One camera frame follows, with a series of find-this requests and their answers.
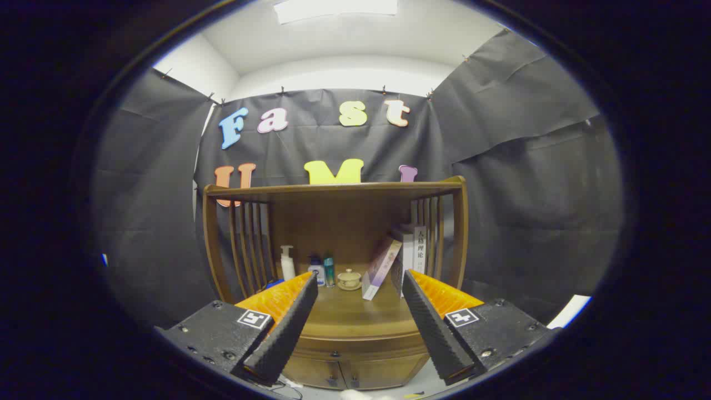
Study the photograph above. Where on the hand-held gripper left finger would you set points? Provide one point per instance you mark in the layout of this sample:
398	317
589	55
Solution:
289	328

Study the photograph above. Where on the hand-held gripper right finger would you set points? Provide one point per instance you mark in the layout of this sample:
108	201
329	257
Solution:
430	328

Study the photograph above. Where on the wooden drawer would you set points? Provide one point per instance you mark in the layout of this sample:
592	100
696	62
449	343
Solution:
377	347

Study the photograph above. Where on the wooden cabinet door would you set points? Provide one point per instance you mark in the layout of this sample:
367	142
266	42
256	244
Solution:
389	371
311	371

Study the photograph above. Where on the wooden countertop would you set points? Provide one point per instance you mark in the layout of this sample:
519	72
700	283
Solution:
355	311

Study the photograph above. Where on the wooden cabinet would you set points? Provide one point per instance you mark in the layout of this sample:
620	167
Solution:
333	222

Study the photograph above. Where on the blue cloth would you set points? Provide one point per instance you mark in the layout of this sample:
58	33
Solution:
275	284

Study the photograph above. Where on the white blue-capped lotion bottle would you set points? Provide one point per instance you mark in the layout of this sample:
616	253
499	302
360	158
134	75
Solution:
316	270

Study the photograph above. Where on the white pump bottle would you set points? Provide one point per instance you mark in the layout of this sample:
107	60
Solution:
287	264

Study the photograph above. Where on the slim teal bottle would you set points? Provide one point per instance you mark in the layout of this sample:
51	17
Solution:
329	272

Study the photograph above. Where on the beige lidded tea cup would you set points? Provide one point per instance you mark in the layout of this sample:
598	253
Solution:
349	279

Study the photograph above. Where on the purple white book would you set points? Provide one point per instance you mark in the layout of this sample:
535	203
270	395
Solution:
380	266

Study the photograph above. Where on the dark patterned cover book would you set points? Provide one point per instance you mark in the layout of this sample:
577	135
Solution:
402	250

